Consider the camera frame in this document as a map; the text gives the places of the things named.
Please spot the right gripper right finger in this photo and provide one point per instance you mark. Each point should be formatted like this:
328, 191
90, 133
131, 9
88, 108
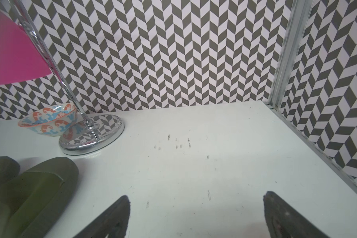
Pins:
283, 221

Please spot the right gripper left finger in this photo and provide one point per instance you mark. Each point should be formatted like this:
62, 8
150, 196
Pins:
112, 223

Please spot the olive green shoe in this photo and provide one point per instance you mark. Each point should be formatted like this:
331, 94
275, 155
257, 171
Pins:
33, 201
9, 169

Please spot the clear glass holder stand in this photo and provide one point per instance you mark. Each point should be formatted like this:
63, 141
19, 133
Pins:
89, 135

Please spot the colourful patterned small bowl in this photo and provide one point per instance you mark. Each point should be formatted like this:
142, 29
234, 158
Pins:
52, 120

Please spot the aluminium corner post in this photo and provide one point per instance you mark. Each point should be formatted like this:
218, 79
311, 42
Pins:
294, 33

